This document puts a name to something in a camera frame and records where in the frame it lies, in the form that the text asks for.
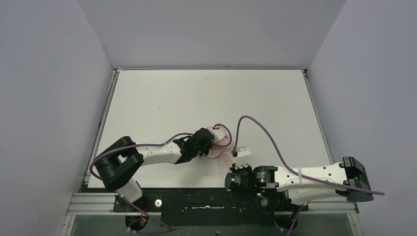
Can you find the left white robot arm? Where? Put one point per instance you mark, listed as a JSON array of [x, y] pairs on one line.
[[116, 166]]

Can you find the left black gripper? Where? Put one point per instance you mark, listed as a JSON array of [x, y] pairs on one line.
[[204, 141]]

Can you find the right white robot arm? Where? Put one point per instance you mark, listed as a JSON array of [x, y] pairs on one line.
[[301, 185]]

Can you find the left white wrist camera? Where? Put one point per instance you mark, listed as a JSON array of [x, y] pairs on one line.
[[219, 134]]

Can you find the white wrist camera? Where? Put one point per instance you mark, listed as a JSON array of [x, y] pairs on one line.
[[219, 134], [243, 158]]

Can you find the pink folding umbrella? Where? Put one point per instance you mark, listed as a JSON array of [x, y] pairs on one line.
[[217, 151]]

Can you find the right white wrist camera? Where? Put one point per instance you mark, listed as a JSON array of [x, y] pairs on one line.
[[243, 158]]

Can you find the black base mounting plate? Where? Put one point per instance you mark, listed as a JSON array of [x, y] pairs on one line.
[[210, 207]]

